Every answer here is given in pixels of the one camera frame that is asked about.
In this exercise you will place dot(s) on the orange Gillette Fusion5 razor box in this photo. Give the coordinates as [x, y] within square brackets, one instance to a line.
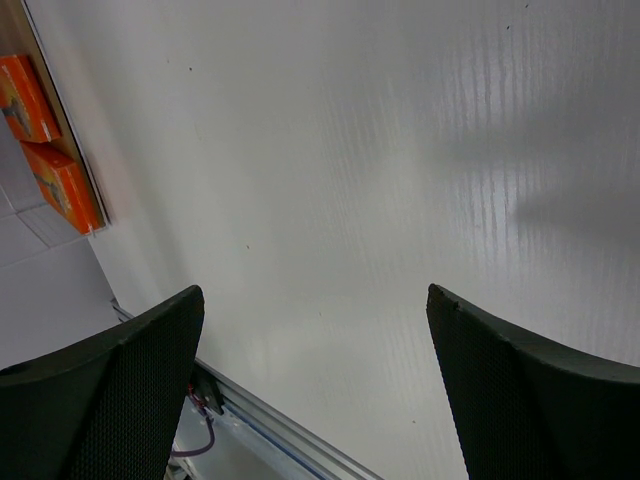
[23, 103]

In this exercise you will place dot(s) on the white wire wooden shelf rack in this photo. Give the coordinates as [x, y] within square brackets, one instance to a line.
[19, 37]

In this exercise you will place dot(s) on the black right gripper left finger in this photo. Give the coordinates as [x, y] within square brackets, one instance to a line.
[106, 407]

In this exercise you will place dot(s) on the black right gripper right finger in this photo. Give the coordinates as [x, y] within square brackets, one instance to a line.
[527, 407]

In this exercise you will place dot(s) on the aluminium table rail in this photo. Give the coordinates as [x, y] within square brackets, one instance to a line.
[252, 440]

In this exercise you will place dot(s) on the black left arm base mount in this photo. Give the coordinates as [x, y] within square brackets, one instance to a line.
[205, 388]

